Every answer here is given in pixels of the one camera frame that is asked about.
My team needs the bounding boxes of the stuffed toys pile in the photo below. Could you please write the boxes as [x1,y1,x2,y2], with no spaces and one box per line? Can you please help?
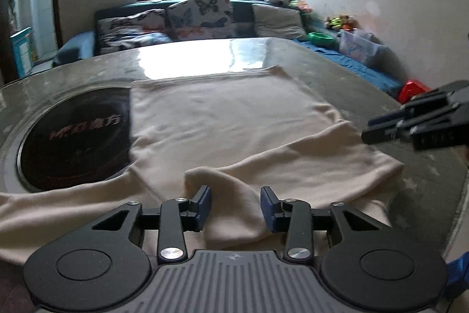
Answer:
[324,14,358,32]

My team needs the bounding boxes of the cream sweater garment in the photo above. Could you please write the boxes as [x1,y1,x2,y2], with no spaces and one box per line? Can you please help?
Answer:
[1,67,403,265]

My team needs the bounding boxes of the clear plastic storage box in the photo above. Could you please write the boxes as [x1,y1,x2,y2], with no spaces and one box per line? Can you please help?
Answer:
[339,28,385,67]

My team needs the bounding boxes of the butterfly pillow lying flat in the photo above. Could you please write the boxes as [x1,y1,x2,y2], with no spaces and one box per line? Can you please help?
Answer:
[97,9,172,55]

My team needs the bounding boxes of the blue white small cabinet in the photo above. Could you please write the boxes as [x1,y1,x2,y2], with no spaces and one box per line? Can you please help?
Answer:
[10,27,33,79]

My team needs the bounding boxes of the red plastic stool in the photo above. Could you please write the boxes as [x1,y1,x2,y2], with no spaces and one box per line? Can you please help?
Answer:
[397,79,431,104]

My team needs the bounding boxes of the blue corner sofa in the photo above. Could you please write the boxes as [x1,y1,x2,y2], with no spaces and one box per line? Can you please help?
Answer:
[51,0,404,98]

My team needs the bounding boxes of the green plastic bowl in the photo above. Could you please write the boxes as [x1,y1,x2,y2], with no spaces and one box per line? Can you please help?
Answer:
[308,32,335,48]

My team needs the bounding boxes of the grey plain cushion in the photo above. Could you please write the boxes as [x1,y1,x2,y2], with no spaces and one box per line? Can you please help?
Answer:
[251,4,307,40]

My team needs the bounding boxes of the butterfly pillow upright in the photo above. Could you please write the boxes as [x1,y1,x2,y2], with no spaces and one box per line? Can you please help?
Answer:
[166,0,236,40]

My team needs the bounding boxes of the black round induction cooktop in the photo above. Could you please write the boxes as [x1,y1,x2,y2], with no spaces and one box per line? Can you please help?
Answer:
[16,87,130,192]

